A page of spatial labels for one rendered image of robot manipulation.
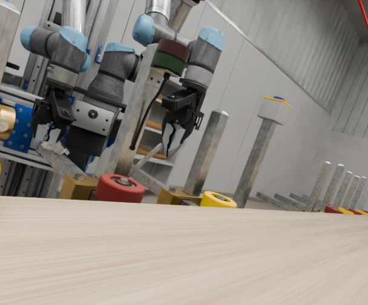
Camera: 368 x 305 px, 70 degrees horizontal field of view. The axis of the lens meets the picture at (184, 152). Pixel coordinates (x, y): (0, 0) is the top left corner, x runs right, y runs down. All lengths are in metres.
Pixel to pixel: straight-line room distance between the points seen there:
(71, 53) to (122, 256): 0.65
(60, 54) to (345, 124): 8.14
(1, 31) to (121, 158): 0.27
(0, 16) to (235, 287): 0.43
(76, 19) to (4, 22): 0.60
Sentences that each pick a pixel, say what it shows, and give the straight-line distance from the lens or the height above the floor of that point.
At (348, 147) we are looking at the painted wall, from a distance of 8.35.
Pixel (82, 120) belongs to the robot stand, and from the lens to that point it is 1.02.
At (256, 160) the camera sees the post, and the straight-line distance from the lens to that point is 0.91.
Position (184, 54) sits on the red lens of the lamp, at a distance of 0.50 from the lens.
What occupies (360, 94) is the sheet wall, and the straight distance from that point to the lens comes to 8.73.
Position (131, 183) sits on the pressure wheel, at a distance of 0.48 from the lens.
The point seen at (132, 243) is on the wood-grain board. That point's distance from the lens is 0.29.
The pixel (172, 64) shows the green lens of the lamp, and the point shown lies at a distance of 0.49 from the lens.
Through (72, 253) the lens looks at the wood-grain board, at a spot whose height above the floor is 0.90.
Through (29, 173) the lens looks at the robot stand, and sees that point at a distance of 1.35.
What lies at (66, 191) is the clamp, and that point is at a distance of 0.53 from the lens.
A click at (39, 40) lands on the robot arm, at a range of 0.89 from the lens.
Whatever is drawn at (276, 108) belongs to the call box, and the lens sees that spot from 0.91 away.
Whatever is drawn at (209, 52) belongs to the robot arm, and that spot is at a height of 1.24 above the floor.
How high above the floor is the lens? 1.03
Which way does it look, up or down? 5 degrees down
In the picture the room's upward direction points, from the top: 20 degrees clockwise
